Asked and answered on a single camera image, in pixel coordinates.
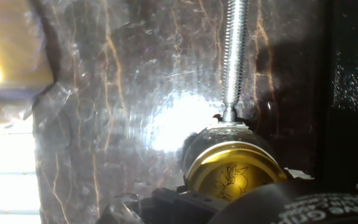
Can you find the dark marble pattern mat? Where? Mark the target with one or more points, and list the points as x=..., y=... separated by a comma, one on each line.
x=120, y=93

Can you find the black C-clamp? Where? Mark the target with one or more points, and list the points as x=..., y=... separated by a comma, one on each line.
x=322, y=202

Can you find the gold jar lid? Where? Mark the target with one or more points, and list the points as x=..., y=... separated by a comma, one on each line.
x=232, y=177

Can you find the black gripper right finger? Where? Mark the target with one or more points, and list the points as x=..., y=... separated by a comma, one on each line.
x=185, y=207

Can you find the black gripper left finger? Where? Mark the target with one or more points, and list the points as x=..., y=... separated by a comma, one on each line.
x=120, y=211

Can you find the small glass jar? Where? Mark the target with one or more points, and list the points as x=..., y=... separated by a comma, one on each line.
x=228, y=134

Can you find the plastic bag of sponges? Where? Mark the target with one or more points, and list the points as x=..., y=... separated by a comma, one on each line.
x=14, y=46

